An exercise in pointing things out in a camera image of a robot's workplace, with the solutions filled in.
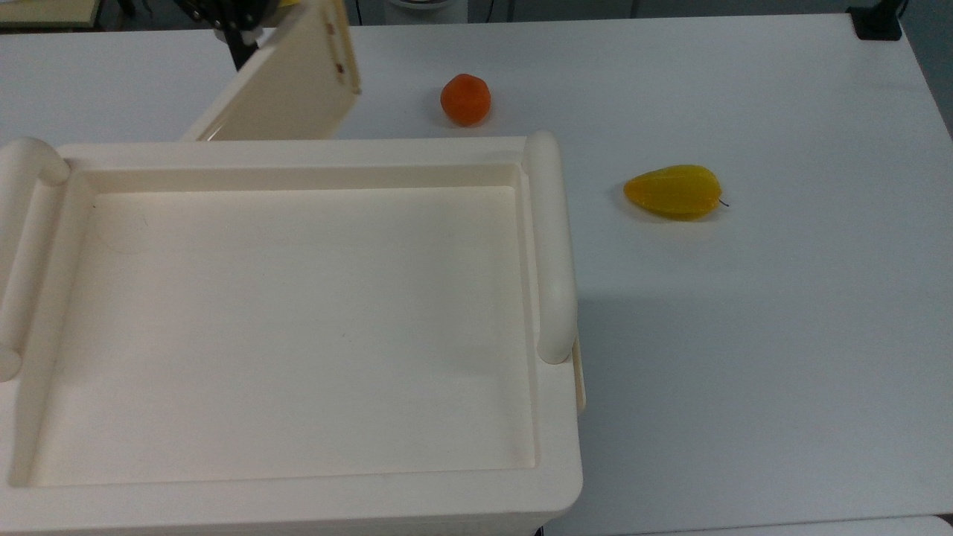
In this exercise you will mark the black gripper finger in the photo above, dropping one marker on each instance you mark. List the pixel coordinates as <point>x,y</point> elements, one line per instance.
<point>241,50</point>

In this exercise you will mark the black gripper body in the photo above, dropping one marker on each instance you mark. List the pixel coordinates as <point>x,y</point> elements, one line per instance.
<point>223,11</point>

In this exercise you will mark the cream cabinet door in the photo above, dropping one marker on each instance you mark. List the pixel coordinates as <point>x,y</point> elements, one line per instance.
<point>290,82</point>

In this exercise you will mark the cream plastic cabinet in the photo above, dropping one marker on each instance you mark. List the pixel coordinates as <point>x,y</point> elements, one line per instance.
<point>298,335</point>

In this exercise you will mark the wooden board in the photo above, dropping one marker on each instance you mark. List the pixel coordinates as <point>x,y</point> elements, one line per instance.
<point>48,11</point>

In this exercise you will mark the orange toy fruit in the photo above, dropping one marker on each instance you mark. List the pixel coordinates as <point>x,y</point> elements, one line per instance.
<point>465,99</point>

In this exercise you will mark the yellow starfruit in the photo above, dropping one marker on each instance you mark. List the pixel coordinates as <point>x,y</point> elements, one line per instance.
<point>674,192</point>

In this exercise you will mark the black table clamp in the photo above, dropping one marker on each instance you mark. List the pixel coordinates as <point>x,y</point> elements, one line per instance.
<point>877,24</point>

